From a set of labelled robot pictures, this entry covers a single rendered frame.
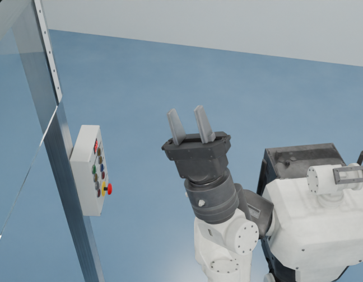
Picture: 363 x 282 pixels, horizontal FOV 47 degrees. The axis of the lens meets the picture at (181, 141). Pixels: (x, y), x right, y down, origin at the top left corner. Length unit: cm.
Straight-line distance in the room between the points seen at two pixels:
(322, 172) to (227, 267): 31
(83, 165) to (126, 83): 245
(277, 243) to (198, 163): 41
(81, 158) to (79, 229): 34
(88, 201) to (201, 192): 71
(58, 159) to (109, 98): 226
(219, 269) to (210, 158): 25
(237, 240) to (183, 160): 17
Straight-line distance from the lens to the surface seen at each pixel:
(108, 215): 260
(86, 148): 129
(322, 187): 97
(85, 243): 158
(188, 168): 73
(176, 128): 72
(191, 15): 407
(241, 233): 77
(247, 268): 100
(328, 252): 108
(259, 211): 101
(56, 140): 122
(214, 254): 87
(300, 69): 399
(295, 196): 106
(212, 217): 76
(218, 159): 71
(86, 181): 132
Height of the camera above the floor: 201
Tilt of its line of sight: 41 degrees down
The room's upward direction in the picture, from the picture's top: straight up
